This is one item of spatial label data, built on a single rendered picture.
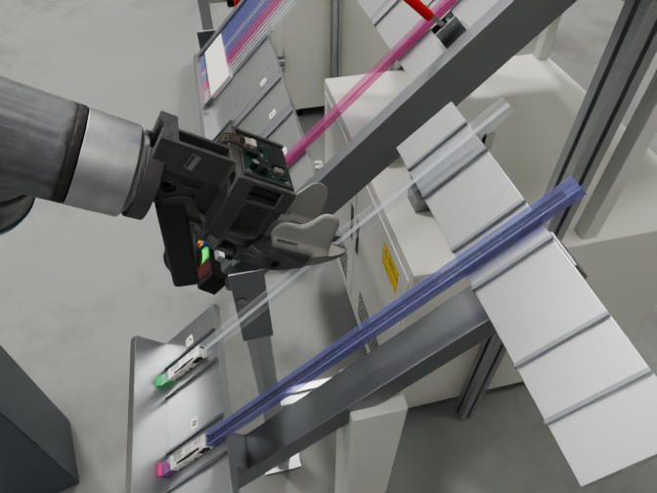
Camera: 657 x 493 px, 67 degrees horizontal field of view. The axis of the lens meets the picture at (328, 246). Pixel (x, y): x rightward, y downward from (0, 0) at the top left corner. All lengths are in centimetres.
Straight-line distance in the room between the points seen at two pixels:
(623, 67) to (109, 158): 58
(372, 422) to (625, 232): 71
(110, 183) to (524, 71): 129
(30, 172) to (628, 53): 63
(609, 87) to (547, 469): 101
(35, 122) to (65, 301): 146
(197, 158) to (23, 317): 149
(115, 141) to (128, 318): 133
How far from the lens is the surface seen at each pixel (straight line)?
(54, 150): 38
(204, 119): 107
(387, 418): 55
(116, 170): 39
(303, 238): 46
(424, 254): 93
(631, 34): 72
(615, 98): 75
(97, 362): 164
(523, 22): 66
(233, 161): 40
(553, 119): 136
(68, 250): 197
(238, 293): 74
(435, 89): 65
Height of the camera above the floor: 130
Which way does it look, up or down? 47 degrees down
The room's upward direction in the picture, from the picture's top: straight up
